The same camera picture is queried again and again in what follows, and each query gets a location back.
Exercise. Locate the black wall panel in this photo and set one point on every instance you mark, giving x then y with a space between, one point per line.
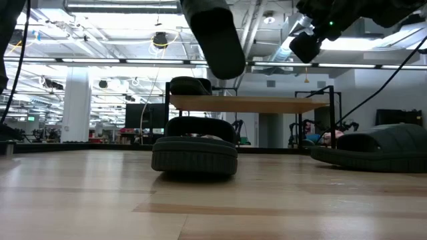
398 117

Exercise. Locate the overhead light bar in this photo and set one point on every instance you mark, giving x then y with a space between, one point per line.
123 61

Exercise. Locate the black ceiling device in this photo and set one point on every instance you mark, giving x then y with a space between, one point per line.
160 39
19 36

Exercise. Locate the black background monitor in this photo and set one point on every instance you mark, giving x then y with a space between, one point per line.
143 115

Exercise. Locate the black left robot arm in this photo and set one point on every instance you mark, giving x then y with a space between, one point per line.
8 33

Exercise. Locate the yellow hanging tag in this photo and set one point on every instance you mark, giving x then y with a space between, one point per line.
306 80

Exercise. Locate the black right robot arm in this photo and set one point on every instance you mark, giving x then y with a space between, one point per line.
350 10

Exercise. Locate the black aluminium rig frame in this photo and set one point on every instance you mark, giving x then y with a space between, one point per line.
100 147

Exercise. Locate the silver ceiling pipe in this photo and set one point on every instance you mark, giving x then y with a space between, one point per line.
120 6

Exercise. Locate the green exit sign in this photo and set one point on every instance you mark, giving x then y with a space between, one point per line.
31 118

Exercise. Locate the black rubber slide sandal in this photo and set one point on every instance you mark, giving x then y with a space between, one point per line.
193 156
383 150
220 43
188 86

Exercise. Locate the white building column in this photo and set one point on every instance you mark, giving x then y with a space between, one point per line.
76 106

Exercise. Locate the wooden shelf with black legs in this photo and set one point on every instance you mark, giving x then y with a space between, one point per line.
247 104

